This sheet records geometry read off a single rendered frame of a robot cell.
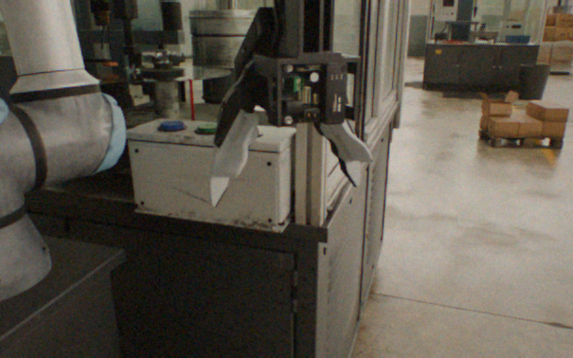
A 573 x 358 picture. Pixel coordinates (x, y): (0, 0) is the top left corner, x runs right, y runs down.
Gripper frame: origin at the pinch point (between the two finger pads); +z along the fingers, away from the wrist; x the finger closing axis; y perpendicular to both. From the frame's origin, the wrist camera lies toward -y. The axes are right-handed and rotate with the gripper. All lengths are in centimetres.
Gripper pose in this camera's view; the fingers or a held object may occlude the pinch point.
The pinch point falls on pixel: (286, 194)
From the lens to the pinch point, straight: 45.9
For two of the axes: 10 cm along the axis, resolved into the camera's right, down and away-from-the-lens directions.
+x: 9.3, -1.2, 3.4
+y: 3.6, 3.1, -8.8
